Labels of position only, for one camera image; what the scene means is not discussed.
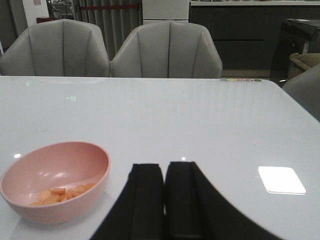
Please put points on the pink bowl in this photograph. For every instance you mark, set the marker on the pink bowl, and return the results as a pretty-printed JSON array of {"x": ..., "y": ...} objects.
[{"x": 61, "y": 165}]

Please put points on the coloured sticker strip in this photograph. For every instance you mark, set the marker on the coloured sticker strip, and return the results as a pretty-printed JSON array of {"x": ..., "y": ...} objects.
[{"x": 240, "y": 80}]

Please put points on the dark appliance at right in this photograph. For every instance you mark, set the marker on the dark appliance at right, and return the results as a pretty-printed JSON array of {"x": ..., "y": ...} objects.
[{"x": 296, "y": 36}]

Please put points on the left grey armchair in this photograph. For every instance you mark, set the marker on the left grey armchair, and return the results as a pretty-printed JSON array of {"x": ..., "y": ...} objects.
[{"x": 58, "y": 48}]

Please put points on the beige cushion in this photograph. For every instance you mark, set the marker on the beige cushion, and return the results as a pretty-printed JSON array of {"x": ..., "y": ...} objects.
[{"x": 299, "y": 63}]

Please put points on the red barrier tape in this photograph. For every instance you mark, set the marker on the red barrier tape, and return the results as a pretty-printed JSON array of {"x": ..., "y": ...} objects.
[{"x": 109, "y": 7}]

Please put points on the right grey armchair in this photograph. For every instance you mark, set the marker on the right grey armchair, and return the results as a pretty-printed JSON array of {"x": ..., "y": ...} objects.
[{"x": 168, "y": 49}]

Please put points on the grey armchair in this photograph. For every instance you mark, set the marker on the grey armchair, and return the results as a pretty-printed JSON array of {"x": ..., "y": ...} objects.
[
  {"x": 58, "y": 48},
  {"x": 168, "y": 49}
]

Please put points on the white drawer cabinet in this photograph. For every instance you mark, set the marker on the white drawer cabinet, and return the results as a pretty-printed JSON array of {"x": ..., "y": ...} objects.
[{"x": 160, "y": 10}]

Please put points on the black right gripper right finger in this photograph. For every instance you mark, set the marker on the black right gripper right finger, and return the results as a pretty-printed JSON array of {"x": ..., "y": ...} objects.
[{"x": 195, "y": 209}]

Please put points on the grey counter with white top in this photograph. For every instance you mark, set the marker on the grey counter with white top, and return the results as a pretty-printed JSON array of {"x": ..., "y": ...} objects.
[{"x": 245, "y": 32}]

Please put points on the red bin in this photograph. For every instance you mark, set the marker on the red bin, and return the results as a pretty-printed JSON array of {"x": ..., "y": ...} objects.
[{"x": 43, "y": 19}]

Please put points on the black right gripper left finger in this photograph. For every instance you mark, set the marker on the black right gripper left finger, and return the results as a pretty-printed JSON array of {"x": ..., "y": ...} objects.
[{"x": 138, "y": 213}]

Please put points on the orange ham slices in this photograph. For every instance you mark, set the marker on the orange ham slices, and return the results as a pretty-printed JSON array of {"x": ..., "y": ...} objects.
[{"x": 58, "y": 195}]

